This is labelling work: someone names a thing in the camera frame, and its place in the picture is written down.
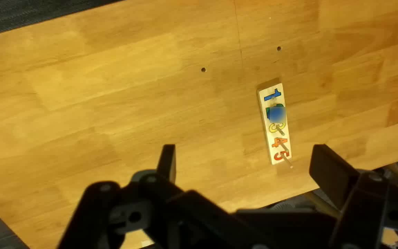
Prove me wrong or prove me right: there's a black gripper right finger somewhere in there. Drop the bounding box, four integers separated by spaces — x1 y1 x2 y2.
309 144 359 198

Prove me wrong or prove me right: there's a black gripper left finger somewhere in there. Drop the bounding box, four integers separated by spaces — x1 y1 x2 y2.
155 144 175 183

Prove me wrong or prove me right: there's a white wooden peg board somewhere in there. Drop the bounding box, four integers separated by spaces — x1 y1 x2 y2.
256 84 292 165

